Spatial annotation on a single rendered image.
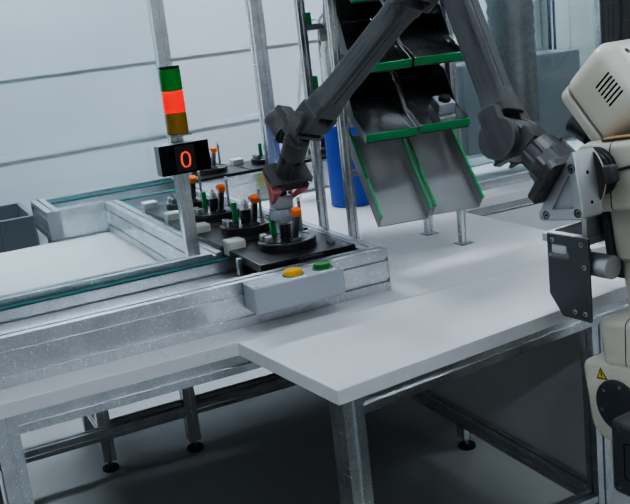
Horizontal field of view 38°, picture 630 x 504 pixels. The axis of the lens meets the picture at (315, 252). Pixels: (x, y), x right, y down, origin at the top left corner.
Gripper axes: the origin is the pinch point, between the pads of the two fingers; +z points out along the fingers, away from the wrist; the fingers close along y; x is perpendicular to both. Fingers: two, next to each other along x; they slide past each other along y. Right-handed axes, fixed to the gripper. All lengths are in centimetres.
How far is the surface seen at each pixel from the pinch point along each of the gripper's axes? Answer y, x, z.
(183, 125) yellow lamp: 18.1, -19.8, -8.6
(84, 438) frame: 36, -25, 141
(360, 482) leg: 17, 73, -6
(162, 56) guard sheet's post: 19.4, -33.2, -18.2
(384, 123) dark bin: -28.5, -7.1, -12.0
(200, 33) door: -118, -304, 204
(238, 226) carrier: 2.9, -11.0, 21.7
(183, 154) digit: 19.1, -15.4, -3.8
